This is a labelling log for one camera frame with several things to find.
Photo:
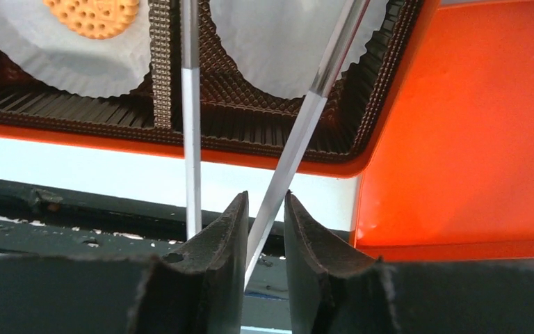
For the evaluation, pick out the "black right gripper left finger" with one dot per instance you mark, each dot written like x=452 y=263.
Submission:
x=197 y=288

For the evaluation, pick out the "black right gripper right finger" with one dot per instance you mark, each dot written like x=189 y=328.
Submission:
x=332 y=287

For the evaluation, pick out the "metal serving tongs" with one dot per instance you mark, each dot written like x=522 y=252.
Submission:
x=330 y=123

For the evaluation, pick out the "round orange cookie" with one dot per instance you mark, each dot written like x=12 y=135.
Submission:
x=95 y=19

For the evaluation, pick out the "orange tin lid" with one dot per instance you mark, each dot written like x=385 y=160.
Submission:
x=452 y=175

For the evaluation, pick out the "white paper cup front-middle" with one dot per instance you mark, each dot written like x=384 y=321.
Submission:
x=32 y=38

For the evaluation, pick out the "white paper cup front-right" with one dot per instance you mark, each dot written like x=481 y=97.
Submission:
x=276 y=45

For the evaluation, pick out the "orange cookie tin box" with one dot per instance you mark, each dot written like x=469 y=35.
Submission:
x=148 y=120

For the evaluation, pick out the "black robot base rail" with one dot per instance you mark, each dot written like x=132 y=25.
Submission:
x=44 y=220

